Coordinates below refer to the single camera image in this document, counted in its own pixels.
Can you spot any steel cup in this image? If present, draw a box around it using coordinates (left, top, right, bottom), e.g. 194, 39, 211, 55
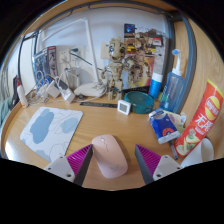
66, 66, 82, 90

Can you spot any tan brick-built figure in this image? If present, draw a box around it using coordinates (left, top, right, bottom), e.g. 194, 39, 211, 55
100, 37, 129, 101

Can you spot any white power strip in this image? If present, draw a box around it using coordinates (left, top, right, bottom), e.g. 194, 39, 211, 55
59, 87, 76, 103

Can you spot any white bottle with red cap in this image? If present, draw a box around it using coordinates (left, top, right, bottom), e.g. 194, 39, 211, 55
15, 78, 30, 109

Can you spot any red chips can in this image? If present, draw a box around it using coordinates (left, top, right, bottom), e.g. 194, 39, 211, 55
173, 78, 224, 158

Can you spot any white wall socket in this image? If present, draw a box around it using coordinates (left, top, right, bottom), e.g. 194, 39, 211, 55
69, 45, 85, 65
57, 46, 71, 68

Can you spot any blue bottle with white nozzle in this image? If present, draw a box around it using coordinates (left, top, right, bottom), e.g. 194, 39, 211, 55
159, 48, 185, 113

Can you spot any dark grey charger block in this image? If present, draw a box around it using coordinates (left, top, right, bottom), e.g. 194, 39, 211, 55
58, 78, 70, 91

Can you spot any grey blue-cloud mouse pad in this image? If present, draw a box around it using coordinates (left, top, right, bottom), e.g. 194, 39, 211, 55
19, 106, 84, 163

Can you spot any green gooseneck plug light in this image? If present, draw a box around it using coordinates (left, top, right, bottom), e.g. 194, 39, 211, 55
70, 48, 94, 67

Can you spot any teal blanket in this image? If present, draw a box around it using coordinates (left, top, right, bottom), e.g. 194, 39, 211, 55
0, 96, 13, 128

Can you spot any small white square clock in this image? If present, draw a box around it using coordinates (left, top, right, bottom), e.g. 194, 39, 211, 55
117, 99, 132, 116

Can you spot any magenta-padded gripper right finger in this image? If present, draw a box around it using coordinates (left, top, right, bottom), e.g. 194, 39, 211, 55
134, 144, 184, 185

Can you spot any colourful figure box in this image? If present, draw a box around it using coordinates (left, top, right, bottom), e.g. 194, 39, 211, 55
123, 23, 167, 89

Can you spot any yellow-green packet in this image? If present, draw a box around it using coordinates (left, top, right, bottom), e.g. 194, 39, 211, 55
166, 109, 188, 134

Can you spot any pink computer mouse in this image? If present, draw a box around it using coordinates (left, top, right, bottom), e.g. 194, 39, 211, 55
91, 134, 129, 179

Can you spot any white mug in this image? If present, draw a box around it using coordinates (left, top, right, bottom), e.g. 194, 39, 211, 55
180, 137, 215, 168

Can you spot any white charger block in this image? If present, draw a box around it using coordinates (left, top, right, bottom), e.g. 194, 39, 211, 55
46, 79, 61, 99

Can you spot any teal round tin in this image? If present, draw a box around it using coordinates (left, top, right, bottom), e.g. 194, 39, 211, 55
123, 90, 155, 115

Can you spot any white tangled cable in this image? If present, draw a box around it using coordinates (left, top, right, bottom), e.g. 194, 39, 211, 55
28, 68, 68, 106

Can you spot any blue tube with white cap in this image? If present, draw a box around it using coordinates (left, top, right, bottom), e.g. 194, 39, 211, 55
148, 72, 164, 100

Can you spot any black bag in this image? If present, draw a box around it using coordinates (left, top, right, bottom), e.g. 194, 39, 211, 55
11, 74, 21, 109

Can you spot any black ruler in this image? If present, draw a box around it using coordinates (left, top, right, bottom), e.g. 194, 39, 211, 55
79, 101, 118, 109

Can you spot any white wall-mounted box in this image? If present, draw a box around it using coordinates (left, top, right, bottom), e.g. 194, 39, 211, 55
100, 41, 113, 60

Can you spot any blue tissue pack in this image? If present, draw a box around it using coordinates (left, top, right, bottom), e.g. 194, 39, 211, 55
148, 108, 181, 145

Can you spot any blue model kit box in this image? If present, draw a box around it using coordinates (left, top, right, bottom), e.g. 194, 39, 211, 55
33, 45, 58, 89

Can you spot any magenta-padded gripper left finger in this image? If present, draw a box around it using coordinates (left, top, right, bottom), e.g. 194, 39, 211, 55
43, 143, 94, 187

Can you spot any blue pen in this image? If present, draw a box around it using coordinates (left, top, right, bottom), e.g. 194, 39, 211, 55
168, 139, 179, 161

